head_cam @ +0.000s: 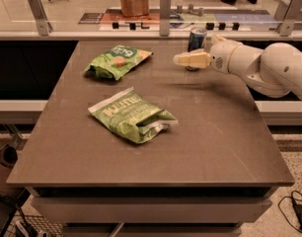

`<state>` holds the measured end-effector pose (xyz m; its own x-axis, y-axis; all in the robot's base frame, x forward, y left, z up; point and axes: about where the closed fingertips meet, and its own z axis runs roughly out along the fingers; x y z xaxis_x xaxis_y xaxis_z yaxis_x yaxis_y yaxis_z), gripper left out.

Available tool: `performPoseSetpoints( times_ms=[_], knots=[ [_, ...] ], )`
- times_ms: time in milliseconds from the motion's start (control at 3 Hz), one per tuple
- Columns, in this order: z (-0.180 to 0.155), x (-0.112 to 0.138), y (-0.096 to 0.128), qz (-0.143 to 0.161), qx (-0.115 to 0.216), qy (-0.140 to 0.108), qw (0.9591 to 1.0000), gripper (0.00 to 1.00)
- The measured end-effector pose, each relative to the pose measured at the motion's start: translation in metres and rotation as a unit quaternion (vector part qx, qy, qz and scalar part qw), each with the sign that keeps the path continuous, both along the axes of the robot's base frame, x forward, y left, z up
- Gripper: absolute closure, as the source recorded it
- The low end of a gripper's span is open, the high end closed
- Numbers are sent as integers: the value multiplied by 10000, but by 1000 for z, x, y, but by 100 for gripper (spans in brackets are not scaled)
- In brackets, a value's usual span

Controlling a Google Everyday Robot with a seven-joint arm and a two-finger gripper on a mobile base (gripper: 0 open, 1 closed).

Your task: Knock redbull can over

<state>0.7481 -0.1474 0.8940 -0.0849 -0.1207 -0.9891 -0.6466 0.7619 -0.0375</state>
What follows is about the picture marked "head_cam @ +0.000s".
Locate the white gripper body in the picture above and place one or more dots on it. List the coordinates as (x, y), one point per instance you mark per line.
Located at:
(219, 58)

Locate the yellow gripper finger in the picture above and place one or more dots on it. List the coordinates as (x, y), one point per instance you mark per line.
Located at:
(198, 58)

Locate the blue silver redbull can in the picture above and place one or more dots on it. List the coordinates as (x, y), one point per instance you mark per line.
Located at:
(197, 39)

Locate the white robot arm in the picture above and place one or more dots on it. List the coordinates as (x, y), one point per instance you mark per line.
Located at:
(274, 71)

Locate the green snack bag far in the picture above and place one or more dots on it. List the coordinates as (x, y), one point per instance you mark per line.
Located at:
(116, 62)

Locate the green kettle chips bag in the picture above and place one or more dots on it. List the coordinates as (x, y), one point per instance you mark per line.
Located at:
(129, 116)

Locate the cardboard box of snacks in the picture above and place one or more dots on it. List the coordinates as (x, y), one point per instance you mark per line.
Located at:
(134, 0)

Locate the white drawer front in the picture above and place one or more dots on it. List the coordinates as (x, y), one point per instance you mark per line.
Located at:
(151, 209)

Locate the black round bin left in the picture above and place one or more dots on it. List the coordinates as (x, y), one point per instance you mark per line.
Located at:
(8, 156)

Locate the middle metal glass post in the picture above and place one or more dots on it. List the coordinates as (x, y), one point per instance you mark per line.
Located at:
(165, 11)

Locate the metal glass post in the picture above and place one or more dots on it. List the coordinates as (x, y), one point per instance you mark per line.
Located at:
(287, 17)
(43, 25)
(165, 11)

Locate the right metal glass post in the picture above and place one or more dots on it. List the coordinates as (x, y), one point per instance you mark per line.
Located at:
(287, 17)

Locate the left metal glass post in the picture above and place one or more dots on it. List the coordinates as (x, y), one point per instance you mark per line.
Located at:
(43, 25)

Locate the wire basket lower left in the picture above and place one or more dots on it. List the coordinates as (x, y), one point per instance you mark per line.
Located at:
(38, 223)

